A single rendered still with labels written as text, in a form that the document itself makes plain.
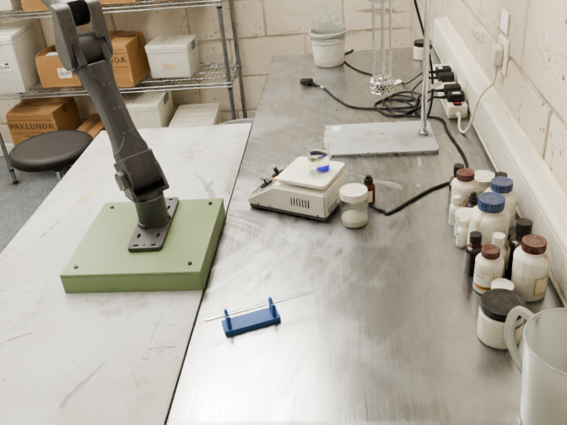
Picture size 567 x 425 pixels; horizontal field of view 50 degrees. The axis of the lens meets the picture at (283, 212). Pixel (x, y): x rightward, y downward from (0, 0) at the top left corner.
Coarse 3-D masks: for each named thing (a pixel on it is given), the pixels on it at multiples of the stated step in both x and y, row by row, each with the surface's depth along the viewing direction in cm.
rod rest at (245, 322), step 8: (272, 304) 104; (224, 312) 104; (256, 312) 106; (264, 312) 106; (272, 312) 105; (224, 320) 105; (232, 320) 105; (240, 320) 105; (248, 320) 105; (256, 320) 105; (264, 320) 104; (272, 320) 105; (280, 320) 105; (224, 328) 104; (232, 328) 103; (240, 328) 103; (248, 328) 104
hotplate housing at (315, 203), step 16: (256, 192) 137; (272, 192) 135; (288, 192) 132; (304, 192) 131; (320, 192) 129; (336, 192) 133; (272, 208) 137; (288, 208) 135; (304, 208) 133; (320, 208) 130; (336, 208) 136
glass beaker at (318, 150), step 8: (320, 136) 132; (312, 144) 133; (320, 144) 133; (328, 144) 129; (312, 152) 129; (320, 152) 129; (328, 152) 130; (312, 160) 130; (320, 160) 130; (328, 160) 131; (312, 168) 131; (320, 168) 131; (328, 168) 132
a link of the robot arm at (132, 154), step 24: (96, 48) 118; (72, 72) 121; (96, 72) 118; (96, 96) 119; (120, 96) 120; (120, 120) 120; (120, 144) 120; (144, 144) 122; (120, 168) 122; (144, 168) 121
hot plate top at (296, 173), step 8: (296, 160) 140; (304, 160) 139; (288, 168) 137; (296, 168) 136; (304, 168) 136; (336, 168) 135; (280, 176) 133; (288, 176) 133; (296, 176) 133; (304, 176) 132; (312, 176) 132; (320, 176) 132; (328, 176) 131; (336, 176) 133; (296, 184) 131; (304, 184) 130; (312, 184) 129; (320, 184) 129; (328, 184) 130
